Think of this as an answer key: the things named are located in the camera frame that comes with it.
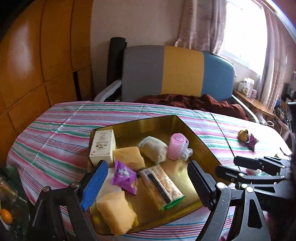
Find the white bed side rail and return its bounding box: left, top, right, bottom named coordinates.
left=94, top=80, right=122, bottom=102

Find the orange wooden wardrobe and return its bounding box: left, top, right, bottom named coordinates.
left=1, top=1, right=94, bottom=166

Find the wooden bedside shelf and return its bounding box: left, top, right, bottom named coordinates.
left=233, top=90, right=274, bottom=118

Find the purple snack packet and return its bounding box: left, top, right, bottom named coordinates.
left=245, top=134, right=259, bottom=152
left=111, top=161, right=137, bottom=195

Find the white tissue block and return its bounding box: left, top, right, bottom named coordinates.
left=96, top=168, right=122, bottom=202

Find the white wrapped soft item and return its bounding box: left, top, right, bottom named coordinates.
left=246, top=168, right=261, bottom=176

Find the cream cardboard box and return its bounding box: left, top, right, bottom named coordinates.
left=89, top=130, right=116, bottom=168

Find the pink floral curtain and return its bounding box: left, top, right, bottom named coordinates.
left=175, top=1, right=295, bottom=109

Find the yellow sponge cake piece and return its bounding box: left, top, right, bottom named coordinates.
left=113, top=146, right=146, bottom=172

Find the gold rectangular tin box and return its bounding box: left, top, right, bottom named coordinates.
left=87, top=114, right=224, bottom=236

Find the dark red blanket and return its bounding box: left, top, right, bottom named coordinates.
left=134, top=94, right=248, bottom=120

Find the yellow sock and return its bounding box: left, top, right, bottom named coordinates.
left=237, top=130, right=250, bottom=143

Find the pink plastic hair roller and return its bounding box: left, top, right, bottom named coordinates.
left=166, top=133, right=193, bottom=161

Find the cream rolled sock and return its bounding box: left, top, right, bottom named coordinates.
left=138, top=136, right=168, bottom=163

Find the grey yellow blue headboard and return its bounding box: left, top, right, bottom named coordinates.
left=121, top=45, right=235, bottom=101

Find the clear cracker pack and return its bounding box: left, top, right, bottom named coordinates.
left=139, top=164, right=185, bottom=211

